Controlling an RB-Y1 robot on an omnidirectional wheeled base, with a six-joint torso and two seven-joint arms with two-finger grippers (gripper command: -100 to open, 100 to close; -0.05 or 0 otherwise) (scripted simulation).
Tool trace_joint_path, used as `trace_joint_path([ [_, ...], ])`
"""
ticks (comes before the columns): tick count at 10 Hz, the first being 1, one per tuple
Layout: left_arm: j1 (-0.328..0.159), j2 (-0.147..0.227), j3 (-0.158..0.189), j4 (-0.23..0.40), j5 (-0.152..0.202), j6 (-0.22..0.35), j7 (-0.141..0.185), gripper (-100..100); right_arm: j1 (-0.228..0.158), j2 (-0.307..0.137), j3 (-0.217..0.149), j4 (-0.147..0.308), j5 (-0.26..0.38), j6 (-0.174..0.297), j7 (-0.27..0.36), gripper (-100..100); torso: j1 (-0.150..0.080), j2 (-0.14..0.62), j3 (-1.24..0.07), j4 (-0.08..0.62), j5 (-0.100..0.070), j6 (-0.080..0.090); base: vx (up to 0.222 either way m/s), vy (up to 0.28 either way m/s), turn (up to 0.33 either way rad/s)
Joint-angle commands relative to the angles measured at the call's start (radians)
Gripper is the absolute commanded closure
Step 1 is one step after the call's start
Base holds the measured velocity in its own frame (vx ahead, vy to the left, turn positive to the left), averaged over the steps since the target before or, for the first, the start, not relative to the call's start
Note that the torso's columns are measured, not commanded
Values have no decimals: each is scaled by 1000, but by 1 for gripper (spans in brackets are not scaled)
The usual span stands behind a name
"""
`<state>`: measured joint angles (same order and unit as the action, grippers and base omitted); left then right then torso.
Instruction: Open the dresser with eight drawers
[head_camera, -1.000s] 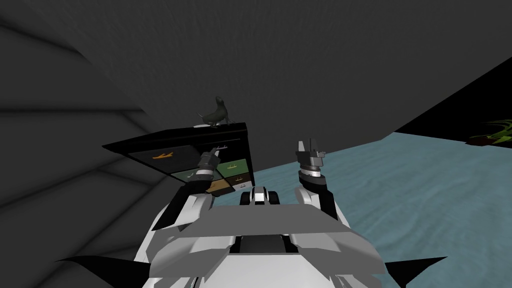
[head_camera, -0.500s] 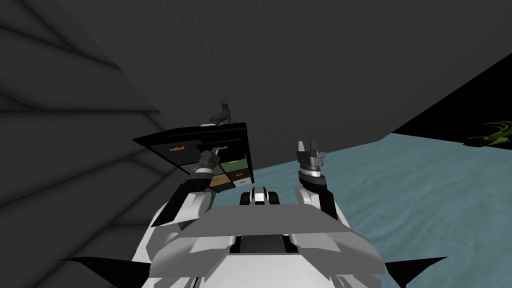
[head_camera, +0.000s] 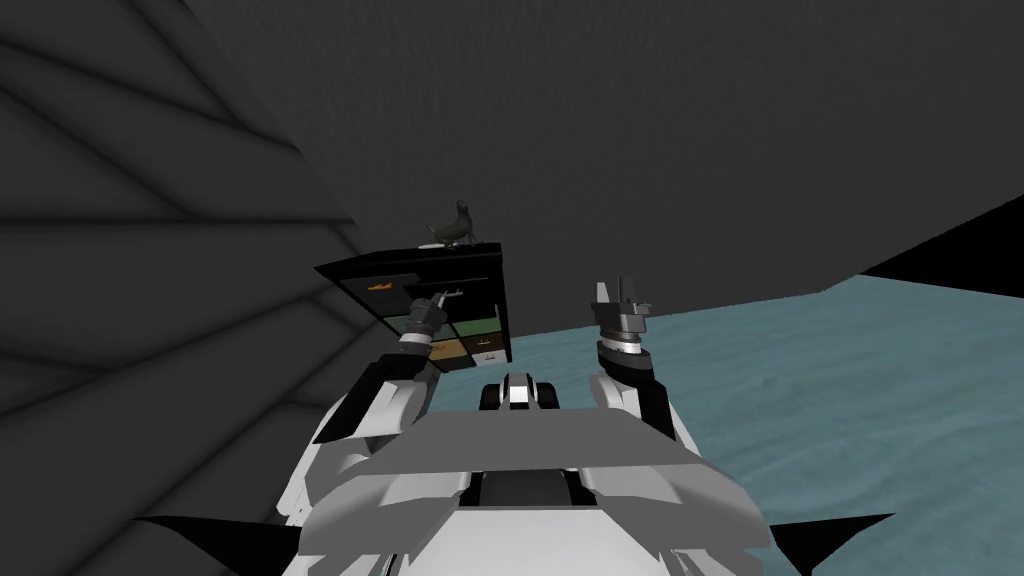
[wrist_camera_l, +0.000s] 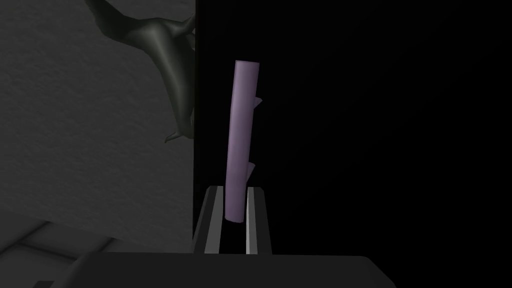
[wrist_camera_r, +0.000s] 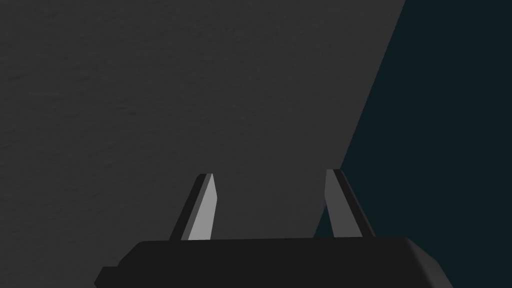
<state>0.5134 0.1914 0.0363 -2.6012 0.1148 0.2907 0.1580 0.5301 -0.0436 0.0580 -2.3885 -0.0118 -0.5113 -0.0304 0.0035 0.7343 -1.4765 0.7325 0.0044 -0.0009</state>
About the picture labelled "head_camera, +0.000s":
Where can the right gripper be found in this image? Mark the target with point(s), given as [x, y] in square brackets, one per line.
[622, 320]

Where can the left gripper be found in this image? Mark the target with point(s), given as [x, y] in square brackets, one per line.
[422, 317]

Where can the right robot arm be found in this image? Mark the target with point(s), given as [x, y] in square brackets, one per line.
[640, 384]

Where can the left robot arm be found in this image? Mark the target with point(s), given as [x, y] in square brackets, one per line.
[376, 392]

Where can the black cabinet with coloured drawers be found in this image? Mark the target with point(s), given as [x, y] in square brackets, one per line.
[480, 276]

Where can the dark grey drawer front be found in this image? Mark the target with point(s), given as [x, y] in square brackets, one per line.
[376, 302]

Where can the dark seal figurine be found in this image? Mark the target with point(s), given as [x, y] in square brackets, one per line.
[456, 226]

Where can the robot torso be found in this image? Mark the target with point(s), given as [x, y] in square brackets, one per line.
[520, 512]

